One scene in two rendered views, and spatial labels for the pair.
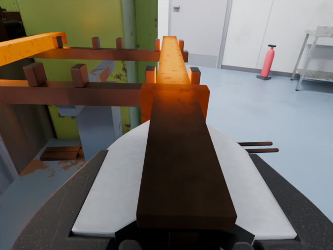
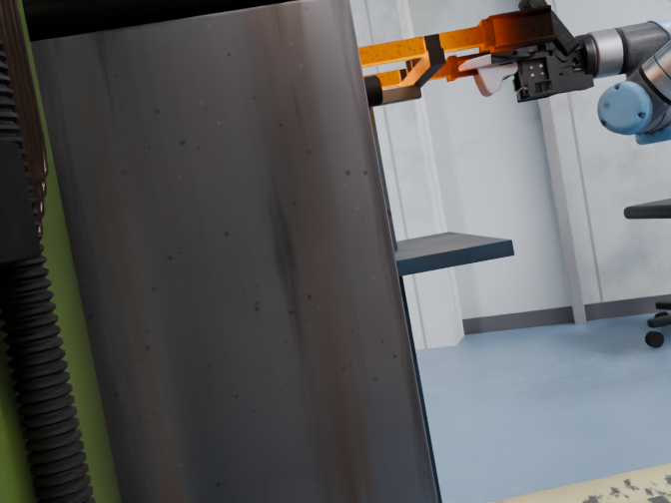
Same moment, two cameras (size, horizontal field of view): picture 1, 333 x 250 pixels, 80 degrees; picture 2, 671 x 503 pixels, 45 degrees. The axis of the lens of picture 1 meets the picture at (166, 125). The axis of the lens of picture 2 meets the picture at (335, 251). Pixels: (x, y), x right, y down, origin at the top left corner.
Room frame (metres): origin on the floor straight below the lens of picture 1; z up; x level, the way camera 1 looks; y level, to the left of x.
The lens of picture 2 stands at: (0.39, 1.29, 0.78)
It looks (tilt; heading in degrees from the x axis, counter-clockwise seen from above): 3 degrees down; 269
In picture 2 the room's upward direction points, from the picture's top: 10 degrees counter-clockwise
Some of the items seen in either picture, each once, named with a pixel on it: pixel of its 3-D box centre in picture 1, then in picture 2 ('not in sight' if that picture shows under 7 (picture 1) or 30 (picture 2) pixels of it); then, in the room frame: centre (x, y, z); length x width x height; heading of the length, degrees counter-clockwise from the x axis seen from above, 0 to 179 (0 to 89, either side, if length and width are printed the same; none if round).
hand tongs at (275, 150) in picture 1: (165, 150); not in sight; (0.41, 0.00, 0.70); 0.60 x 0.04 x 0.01; 96
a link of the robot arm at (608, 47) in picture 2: not in sight; (598, 54); (-0.11, -0.01, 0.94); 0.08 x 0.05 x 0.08; 91
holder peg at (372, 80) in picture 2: not in sight; (357, 93); (0.33, 0.58, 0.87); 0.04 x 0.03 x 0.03; 4
